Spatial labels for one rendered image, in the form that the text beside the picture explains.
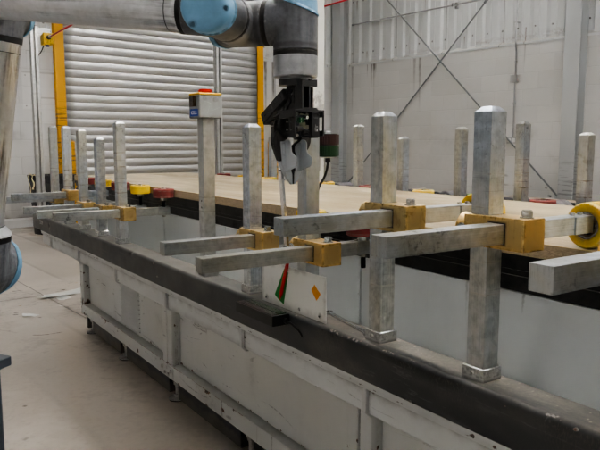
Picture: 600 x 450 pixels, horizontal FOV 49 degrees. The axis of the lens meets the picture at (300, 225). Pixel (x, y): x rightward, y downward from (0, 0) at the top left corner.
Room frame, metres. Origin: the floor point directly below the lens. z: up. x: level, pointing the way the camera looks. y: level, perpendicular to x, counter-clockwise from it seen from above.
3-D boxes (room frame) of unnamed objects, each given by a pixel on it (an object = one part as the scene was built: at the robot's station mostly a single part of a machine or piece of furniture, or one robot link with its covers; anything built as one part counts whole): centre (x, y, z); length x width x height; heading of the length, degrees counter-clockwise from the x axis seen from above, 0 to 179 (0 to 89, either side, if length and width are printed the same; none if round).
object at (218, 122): (4.20, 0.49, 1.25); 0.15 x 0.08 x 1.10; 34
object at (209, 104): (1.88, 0.27, 1.18); 0.07 x 0.07 x 0.08; 34
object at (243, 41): (1.38, 0.12, 1.32); 0.12 x 0.12 x 0.09; 77
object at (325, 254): (1.44, -0.03, 0.85); 0.13 x 0.06 x 0.05; 34
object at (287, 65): (1.36, 0.01, 1.23); 0.10 x 0.09 x 0.05; 123
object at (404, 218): (1.23, -0.17, 0.95); 0.13 x 0.06 x 0.05; 34
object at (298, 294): (1.47, 0.02, 0.75); 0.26 x 0.01 x 0.10; 34
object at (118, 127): (2.49, 0.68, 0.92); 0.03 x 0.03 x 0.48; 34
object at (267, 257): (1.38, 0.02, 0.84); 0.43 x 0.03 x 0.04; 124
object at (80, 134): (2.91, 0.96, 0.90); 0.03 x 0.03 x 0.48; 34
